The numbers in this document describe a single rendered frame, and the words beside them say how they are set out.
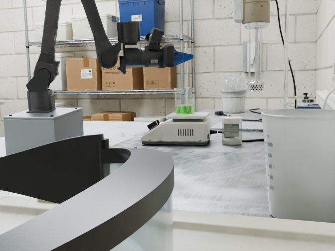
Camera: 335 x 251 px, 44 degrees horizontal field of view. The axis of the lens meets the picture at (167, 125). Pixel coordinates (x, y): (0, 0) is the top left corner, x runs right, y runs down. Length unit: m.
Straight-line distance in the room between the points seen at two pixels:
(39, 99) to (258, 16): 0.83
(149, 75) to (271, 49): 1.04
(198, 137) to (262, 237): 1.05
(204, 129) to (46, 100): 0.45
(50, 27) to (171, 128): 0.44
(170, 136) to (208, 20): 2.58
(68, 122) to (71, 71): 2.56
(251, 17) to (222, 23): 2.13
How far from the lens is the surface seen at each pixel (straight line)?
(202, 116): 1.22
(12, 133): 1.20
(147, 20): 3.53
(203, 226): 0.18
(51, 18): 1.21
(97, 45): 1.20
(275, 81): 3.64
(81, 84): 3.69
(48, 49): 1.21
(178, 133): 1.23
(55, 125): 1.13
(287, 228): 0.18
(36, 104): 1.22
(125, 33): 1.21
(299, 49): 3.64
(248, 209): 0.67
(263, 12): 1.59
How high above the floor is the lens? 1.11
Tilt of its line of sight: 7 degrees down
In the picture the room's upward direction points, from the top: 1 degrees counter-clockwise
